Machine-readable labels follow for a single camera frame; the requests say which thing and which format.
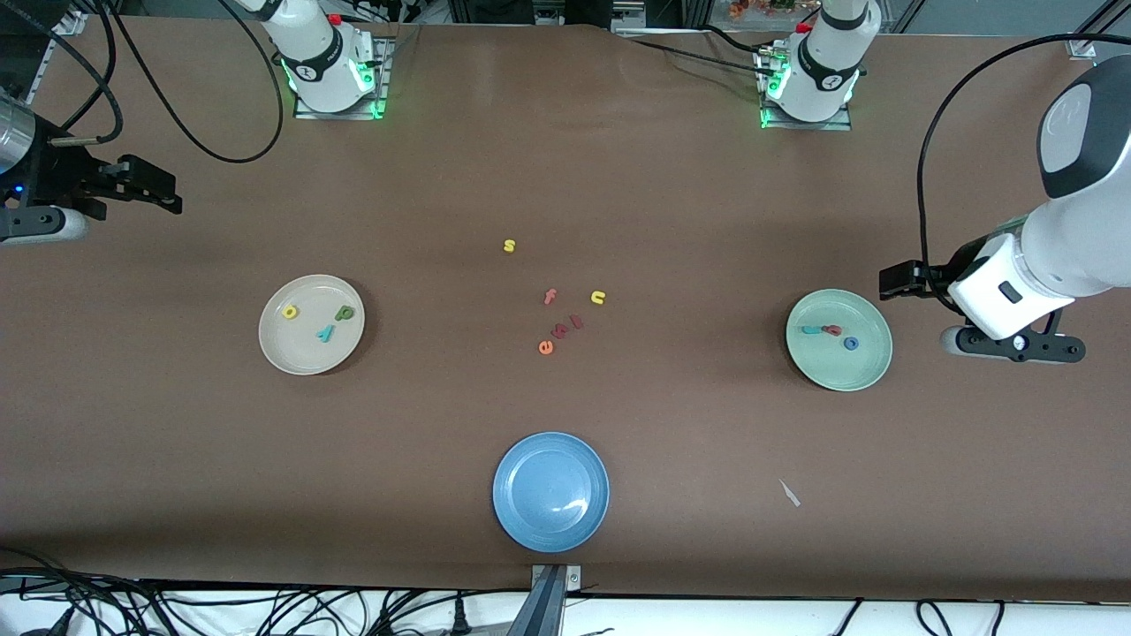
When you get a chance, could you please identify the light green round plate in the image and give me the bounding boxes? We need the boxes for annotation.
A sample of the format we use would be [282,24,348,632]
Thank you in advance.
[785,289,894,392]

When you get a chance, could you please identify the beige round plate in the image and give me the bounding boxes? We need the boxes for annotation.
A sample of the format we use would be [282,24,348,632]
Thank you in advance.
[258,274,366,376]

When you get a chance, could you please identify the brown table cover sheet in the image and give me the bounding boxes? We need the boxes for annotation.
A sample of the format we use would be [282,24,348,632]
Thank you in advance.
[0,16,1131,603]

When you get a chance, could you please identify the blue round plate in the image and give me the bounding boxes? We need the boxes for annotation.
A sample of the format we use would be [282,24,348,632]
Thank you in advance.
[492,431,611,554]

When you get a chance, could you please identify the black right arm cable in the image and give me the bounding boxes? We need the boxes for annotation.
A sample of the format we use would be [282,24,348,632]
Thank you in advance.
[49,0,285,165]

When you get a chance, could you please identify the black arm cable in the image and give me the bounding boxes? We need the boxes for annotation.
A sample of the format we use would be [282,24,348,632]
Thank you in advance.
[917,34,1131,310]
[49,0,285,165]

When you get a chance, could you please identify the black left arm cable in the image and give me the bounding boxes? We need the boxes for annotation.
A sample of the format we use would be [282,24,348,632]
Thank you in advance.
[917,34,1131,310]

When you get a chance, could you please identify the silver aluminium frame rail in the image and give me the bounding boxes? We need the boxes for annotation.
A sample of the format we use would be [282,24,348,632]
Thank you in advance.
[1065,0,1131,59]
[25,9,89,102]

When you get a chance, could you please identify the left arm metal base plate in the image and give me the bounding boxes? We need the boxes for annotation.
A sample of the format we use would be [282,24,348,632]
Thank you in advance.
[755,44,854,132]

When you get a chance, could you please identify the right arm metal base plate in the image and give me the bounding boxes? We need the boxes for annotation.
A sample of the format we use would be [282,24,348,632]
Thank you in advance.
[292,35,391,120]

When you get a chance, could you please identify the black base power cable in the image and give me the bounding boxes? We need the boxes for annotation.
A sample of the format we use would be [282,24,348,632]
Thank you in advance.
[610,25,770,72]

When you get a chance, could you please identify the tangled black floor cables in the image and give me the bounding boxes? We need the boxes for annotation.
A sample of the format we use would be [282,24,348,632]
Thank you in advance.
[0,548,531,636]

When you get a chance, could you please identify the dark aluminium camera post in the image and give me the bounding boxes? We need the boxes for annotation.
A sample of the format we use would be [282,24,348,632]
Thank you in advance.
[508,565,566,636]

